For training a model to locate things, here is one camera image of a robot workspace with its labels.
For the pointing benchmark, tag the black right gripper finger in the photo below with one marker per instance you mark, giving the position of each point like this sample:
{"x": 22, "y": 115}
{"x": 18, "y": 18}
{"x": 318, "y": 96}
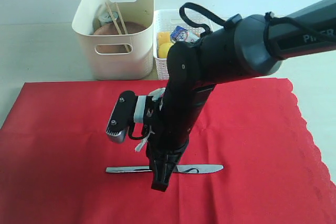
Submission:
{"x": 163, "y": 163}

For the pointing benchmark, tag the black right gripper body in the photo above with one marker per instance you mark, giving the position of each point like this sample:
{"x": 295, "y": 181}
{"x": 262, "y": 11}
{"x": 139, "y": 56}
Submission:
{"x": 171, "y": 113}

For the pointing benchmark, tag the steel table knife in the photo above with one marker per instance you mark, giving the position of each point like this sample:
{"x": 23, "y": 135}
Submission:
{"x": 182, "y": 169}

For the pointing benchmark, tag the yellow lemon with sticker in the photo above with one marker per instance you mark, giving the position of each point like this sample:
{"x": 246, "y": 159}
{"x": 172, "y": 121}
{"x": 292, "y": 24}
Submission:
{"x": 164, "y": 50}

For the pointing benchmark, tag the yellow cheese wedge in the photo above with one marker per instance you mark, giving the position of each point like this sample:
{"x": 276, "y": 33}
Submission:
{"x": 163, "y": 37}

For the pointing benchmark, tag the blue white milk carton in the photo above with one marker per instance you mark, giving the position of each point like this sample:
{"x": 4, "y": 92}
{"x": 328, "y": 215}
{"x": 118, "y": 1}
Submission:
{"x": 182, "y": 34}

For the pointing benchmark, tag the brown wooden plate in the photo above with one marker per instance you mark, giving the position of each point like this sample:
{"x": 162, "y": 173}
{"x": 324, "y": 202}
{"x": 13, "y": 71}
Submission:
{"x": 110, "y": 29}

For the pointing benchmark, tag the stainless steel cup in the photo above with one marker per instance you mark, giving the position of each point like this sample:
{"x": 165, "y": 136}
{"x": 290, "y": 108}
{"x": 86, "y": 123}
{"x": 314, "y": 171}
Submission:
{"x": 105, "y": 18}

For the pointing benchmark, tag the wooden chopstick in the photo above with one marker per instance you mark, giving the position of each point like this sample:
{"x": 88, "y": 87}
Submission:
{"x": 113, "y": 18}
{"x": 123, "y": 24}

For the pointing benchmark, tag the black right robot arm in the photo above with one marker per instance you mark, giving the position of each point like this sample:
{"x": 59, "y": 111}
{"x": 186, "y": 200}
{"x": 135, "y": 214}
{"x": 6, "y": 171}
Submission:
{"x": 243, "y": 48}

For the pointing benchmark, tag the cream plastic bin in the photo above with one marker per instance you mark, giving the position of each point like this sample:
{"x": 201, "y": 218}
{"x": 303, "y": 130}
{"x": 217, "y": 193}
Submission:
{"x": 138, "y": 62}

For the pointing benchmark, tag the white woven plastic basket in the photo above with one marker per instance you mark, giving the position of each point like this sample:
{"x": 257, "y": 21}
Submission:
{"x": 166, "y": 20}

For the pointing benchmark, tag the red table mat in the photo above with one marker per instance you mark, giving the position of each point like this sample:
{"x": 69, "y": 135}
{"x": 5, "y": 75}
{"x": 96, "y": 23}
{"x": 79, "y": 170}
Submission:
{"x": 54, "y": 152}

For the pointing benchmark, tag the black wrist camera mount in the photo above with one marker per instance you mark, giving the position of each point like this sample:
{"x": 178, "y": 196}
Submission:
{"x": 121, "y": 117}

